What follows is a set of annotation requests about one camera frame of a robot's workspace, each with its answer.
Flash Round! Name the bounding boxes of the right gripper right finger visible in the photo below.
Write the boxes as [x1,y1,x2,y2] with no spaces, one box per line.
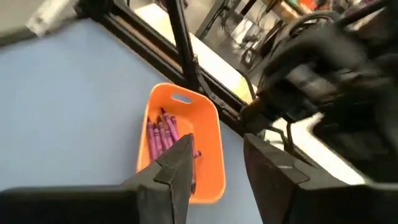
[243,133,398,224]

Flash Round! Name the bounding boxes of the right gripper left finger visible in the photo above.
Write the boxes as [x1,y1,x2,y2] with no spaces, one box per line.
[0,133,194,224]

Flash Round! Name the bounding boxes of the orange plastic bin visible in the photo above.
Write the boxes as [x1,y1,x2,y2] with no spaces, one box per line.
[136,82,227,205]

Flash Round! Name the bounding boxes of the black frame strut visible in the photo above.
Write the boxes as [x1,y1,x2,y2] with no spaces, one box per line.
[164,0,201,90]

